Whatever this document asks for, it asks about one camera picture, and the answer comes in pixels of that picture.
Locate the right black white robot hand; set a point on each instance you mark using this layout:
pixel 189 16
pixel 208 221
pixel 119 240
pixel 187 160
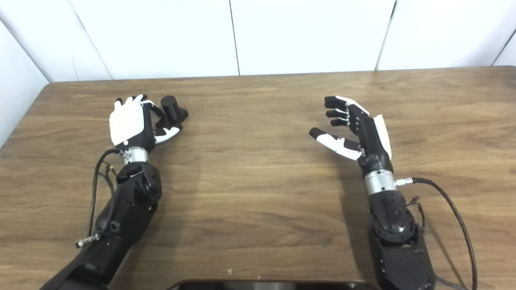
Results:
pixel 373 141

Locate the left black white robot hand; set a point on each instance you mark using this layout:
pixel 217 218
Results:
pixel 127 121

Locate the black robot torso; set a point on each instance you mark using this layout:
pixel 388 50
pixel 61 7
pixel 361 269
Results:
pixel 266 285

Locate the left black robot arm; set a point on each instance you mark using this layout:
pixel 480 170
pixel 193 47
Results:
pixel 129 209

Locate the black peg with square base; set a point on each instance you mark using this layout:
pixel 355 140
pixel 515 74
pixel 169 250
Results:
pixel 171 110

